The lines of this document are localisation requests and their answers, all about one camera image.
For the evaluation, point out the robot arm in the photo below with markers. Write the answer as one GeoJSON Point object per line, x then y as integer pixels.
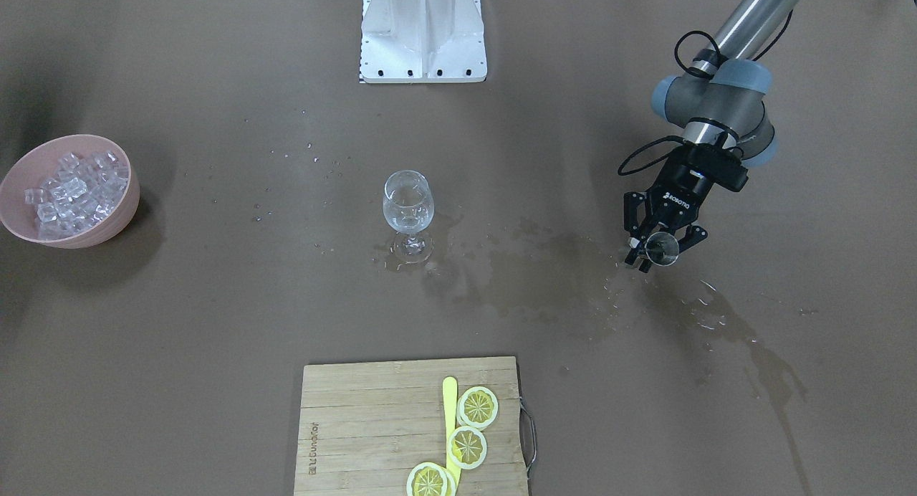
{"type": "Point", "coordinates": [718, 104]}

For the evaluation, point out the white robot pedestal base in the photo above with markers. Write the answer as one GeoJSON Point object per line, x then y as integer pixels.
{"type": "Point", "coordinates": [415, 41]}

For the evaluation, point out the clear wine glass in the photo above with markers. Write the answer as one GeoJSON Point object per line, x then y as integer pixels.
{"type": "Point", "coordinates": [408, 209]}

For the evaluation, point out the lemon slice near handle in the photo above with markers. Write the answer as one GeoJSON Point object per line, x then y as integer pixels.
{"type": "Point", "coordinates": [477, 407]}

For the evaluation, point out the pink bowl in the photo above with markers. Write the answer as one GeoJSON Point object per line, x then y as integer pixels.
{"type": "Point", "coordinates": [43, 161]}

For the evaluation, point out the bamboo cutting board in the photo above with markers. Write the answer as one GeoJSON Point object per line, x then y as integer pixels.
{"type": "Point", "coordinates": [364, 426]}

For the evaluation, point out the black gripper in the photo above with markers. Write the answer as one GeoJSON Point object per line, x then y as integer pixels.
{"type": "Point", "coordinates": [679, 195]}

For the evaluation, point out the steel double jigger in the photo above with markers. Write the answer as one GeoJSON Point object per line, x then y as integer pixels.
{"type": "Point", "coordinates": [661, 249]}

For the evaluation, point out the pile of clear ice cubes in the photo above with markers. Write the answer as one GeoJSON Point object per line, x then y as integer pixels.
{"type": "Point", "coordinates": [83, 192]}

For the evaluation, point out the yellow plastic knife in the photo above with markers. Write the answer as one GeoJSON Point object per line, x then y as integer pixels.
{"type": "Point", "coordinates": [450, 397]}

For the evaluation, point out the middle lemon slice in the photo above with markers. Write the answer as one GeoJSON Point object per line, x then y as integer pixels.
{"type": "Point", "coordinates": [466, 448]}

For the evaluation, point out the lemon slice at board edge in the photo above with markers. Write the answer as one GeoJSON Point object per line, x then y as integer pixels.
{"type": "Point", "coordinates": [429, 478]}

